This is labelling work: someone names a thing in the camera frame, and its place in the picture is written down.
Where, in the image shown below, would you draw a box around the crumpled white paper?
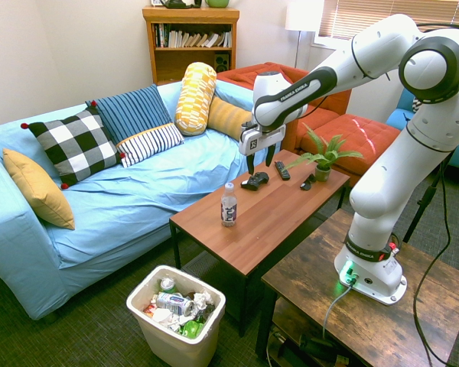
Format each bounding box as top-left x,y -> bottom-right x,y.
192,290 -> 216,311

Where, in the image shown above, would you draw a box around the rustic dark wood table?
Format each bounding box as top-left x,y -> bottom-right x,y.
254,207 -> 459,367

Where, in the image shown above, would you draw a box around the green plastic wrapper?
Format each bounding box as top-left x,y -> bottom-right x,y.
179,320 -> 205,339

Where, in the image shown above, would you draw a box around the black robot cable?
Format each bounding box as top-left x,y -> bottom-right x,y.
412,22 -> 459,367

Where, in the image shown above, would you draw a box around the blue striped pillow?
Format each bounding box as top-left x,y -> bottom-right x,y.
85,83 -> 173,146

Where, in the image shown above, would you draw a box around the crushed white soda can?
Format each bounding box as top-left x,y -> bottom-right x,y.
155,291 -> 197,317

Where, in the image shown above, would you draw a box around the window blinds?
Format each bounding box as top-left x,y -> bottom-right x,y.
317,0 -> 459,41

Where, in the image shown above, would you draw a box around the black tv remote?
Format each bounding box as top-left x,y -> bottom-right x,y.
274,161 -> 292,181

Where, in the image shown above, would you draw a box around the row of books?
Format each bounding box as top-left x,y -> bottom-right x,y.
154,23 -> 233,50

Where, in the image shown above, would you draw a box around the mustard yellow square pillow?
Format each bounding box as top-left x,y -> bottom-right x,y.
2,148 -> 77,232

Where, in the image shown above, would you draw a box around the black camera stand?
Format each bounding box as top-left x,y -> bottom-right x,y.
402,151 -> 457,244

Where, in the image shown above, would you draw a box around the orange armchair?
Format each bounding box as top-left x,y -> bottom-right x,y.
216,61 -> 353,152

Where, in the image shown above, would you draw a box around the white floor lamp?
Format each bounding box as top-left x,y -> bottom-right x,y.
285,0 -> 326,70

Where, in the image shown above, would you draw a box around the wooden bookshelf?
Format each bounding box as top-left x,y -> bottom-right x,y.
142,5 -> 241,86

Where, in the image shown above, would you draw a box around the mustard striped pillow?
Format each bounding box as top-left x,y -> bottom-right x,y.
206,96 -> 254,142

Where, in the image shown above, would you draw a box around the white plastic trash bin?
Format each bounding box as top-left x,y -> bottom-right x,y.
125,264 -> 227,367

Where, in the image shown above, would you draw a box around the grey power cable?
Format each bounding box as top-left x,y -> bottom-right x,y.
321,281 -> 354,341

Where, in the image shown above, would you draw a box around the black white object on shelf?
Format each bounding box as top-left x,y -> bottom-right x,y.
158,0 -> 203,9

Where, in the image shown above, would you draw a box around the light blue sofa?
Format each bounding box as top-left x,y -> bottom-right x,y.
0,79 -> 281,321

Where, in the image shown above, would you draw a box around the wooden coffee table black legs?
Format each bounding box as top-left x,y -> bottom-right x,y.
168,148 -> 352,338

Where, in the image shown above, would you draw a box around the white navy striped pillow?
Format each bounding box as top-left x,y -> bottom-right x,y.
116,122 -> 186,169

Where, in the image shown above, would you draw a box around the yellow white patterned bolster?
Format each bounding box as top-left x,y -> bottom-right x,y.
174,61 -> 218,137

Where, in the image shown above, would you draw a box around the black white checkered pillow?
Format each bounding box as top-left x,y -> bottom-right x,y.
20,99 -> 127,191

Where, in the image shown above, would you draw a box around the small potted green fern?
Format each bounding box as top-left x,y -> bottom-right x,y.
283,122 -> 366,183

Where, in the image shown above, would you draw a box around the orange ottoman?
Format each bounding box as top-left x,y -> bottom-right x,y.
295,113 -> 402,188

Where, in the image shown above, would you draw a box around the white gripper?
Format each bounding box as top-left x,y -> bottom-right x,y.
238,121 -> 287,175

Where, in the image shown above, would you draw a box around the clear plastic bottle purple label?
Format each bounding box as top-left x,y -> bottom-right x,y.
220,182 -> 239,228

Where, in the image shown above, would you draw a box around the black game controller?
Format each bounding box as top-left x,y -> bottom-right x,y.
239,171 -> 271,192

